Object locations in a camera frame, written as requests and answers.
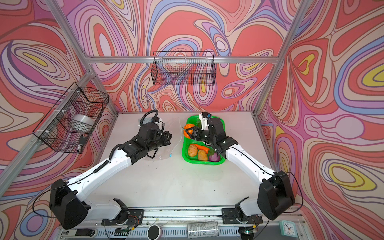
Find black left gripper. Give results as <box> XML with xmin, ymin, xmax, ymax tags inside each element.
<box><xmin>145</xmin><ymin>131</ymin><xmax>174</xmax><ymax>154</ymax></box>

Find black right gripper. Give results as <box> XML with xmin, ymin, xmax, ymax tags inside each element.
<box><xmin>185</xmin><ymin>126</ymin><xmax>216</xmax><ymax>144</ymax></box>

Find orange toy carrot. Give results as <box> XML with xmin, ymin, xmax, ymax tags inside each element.
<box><xmin>192</xmin><ymin>144</ymin><xmax>210</xmax><ymax>154</ymax></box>

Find toy brown bun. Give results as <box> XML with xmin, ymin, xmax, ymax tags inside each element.
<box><xmin>197</xmin><ymin>150</ymin><xmax>209</xmax><ymax>162</ymax></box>

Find clear zip top bag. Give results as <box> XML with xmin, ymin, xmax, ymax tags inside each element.
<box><xmin>155</xmin><ymin>117</ymin><xmax>183</xmax><ymax>161</ymax></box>

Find green plastic basket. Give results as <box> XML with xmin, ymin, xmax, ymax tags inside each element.
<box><xmin>182</xmin><ymin>115</ymin><xmax>226</xmax><ymax>166</ymax></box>

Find toy potato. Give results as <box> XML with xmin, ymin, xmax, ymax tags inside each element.
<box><xmin>188</xmin><ymin>144</ymin><xmax>199</xmax><ymax>158</ymax></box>

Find orange toy pumpkin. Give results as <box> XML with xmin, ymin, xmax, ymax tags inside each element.
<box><xmin>183</xmin><ymin>124</ymin><xmax>195</xmax><ymax>139</ymax></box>

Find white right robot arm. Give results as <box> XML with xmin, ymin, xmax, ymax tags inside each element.
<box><xmin>184</xmin><ymin>112</ymin><xmax>295</xmax><ymax>221</ymax></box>

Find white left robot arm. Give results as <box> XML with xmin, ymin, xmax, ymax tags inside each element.
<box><xmin>49</xmin><ymin>123</ymin><xmax>172</xmax><ymax>230</ymax></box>

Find light blue calculator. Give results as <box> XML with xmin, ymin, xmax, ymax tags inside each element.
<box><xmin>139</xmin><ymin>117</ymin><xmax>156</xmax><ymax>127</ymax></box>

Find purple toy onion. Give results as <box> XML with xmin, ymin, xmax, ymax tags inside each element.
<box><xmin>209</xmin><ymin>153</ymin><xmax>221</xmax><ymax>163</ymax></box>

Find white roll in basket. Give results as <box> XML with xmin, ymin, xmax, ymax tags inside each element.
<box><xmin>70</xmin><ymin>114</ymin><xmax>95</xmax><ymax>133</ymax></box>

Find silver drink can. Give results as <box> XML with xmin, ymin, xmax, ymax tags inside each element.
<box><xmin>187</xmin><ymin>222</ymin><xmax>219</xmax><ymax>239</ymax></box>

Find teal small clock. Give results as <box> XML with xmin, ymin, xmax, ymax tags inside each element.
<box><xmin>279</xmin><ymin>220</ymin><xmax>298</xmax><ymax>238</ymax></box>

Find black wire basket back wall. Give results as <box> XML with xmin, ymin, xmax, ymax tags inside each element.
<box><xmin>151</xmin><ymin>50</ymin><xmax>217</xmax><ymax>86</ymax></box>

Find black wire basket wall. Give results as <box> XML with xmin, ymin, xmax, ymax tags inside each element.
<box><xmin>33</xmin><ymin>83</ymin><xmax>110</xmax><ymax>154</ymax></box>
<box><xmin>151</xmin><ymin>50</ymin><xmax>217</xmax><ymax>86</ymax></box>

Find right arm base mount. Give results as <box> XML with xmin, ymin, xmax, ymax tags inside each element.
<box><xmin>218</xmin><ymin>208</ymin><xmax>264</xmax><ymax>226</ymax></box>

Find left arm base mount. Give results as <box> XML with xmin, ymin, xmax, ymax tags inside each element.
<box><xmin>102</xmin><ymin>209</ymin><xmax>145</xmax><ymax>227</ymax></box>

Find black wire basket left wall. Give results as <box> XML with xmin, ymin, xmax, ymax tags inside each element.
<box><xmin>33</xmin><ymin>83</ymin><xmax>110</xmax><ymax>154</ymax></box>

